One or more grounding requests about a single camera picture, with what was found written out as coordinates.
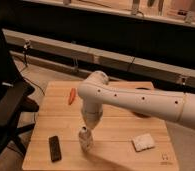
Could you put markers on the black chair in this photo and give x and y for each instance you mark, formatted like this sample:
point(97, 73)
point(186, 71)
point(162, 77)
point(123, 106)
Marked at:
point(14, 99)

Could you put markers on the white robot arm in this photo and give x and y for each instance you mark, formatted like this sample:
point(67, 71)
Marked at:
point(95, 91)

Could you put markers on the white sponge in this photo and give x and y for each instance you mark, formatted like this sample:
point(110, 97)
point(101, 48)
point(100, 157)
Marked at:
point(143, 142)

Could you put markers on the green bowl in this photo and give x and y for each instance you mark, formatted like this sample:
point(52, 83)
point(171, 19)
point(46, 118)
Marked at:
point(139, 114)

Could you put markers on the white patterned bottle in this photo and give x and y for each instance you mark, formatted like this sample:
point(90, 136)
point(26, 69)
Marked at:
point(85, 138)

